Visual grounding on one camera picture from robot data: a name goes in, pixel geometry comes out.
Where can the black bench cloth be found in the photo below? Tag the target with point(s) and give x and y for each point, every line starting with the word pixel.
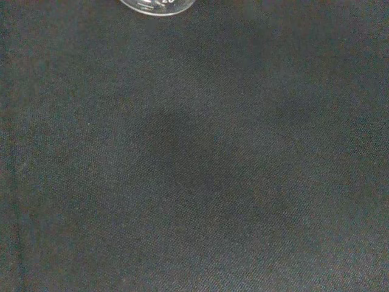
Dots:
pixel 194 152

